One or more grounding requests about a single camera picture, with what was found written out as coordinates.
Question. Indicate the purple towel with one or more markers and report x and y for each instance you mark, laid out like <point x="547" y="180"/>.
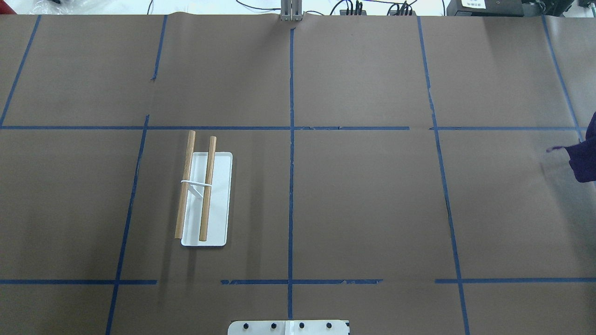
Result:
<point x="582" y="156"/>

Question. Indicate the white towel rack with wooden bars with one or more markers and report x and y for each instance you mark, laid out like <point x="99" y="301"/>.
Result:
<point x="203" y="209"/>

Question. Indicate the black mini computer box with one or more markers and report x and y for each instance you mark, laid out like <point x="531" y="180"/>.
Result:
<point x="498" y="8"/>

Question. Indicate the aluminium frame post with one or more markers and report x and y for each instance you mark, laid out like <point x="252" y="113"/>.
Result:
<point x="291" y="10"/>

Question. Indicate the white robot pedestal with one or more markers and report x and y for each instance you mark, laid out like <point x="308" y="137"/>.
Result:
<point x="290" y="327"/>

